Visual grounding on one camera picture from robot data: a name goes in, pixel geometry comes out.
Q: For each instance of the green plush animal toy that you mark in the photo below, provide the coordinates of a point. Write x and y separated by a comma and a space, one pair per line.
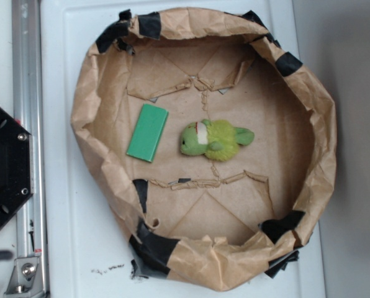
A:
218, 140

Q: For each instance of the green rectangular block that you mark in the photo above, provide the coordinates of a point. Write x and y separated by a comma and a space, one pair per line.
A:
147, 133

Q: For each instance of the brown paper bag bin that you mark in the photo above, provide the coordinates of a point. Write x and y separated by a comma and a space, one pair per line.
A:
213, 223

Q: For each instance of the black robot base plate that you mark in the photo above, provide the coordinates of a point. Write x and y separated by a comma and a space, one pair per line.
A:
15, 172

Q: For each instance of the aluminium extrusion rail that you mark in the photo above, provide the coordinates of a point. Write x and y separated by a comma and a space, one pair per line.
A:
27, 82

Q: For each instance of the metal corner bracket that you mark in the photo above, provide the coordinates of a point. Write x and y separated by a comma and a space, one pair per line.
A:
26, 279

